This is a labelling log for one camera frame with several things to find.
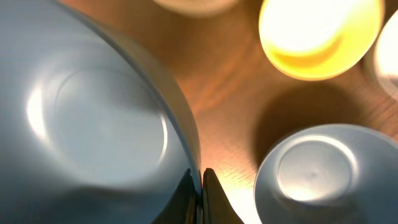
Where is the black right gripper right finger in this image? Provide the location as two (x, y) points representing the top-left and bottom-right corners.
(203, 168), (243, 224)

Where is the beige large bowl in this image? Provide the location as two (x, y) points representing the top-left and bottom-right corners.
(154, 0), (239, 17)

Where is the dark blue bowl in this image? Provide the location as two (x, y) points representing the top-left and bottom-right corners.
(1, 0), (201, 223)

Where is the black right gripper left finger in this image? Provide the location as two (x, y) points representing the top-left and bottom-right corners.
(152, 169), (197, 224)

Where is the yellow small bowl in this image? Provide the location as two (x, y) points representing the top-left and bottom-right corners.
(259, 0), (386, 81)

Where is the white small bowl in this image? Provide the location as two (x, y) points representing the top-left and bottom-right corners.
(364, 11), (397, 101)

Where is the light grey small bowl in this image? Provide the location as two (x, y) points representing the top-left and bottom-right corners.
(254, 124), (397, 223)

